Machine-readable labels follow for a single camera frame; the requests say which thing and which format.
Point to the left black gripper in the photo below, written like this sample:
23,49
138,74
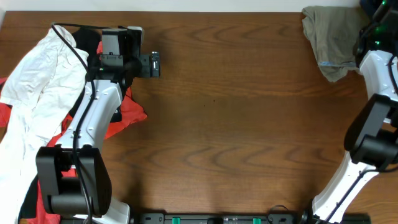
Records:
155,64

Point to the navy blue shorts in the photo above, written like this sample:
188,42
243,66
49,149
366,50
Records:
370,6

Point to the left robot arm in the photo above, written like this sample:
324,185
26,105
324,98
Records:
88,195

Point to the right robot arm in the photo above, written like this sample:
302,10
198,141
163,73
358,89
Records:
370,149

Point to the red shorts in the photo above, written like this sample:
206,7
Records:
32,210

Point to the black shorts with white stripe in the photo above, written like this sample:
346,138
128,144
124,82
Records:
114,41

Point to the white garment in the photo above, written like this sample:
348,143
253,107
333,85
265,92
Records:
41,90

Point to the khaki folded shorts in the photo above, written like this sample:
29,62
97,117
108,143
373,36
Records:
332,33

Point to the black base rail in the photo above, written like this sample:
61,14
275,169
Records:
160,218

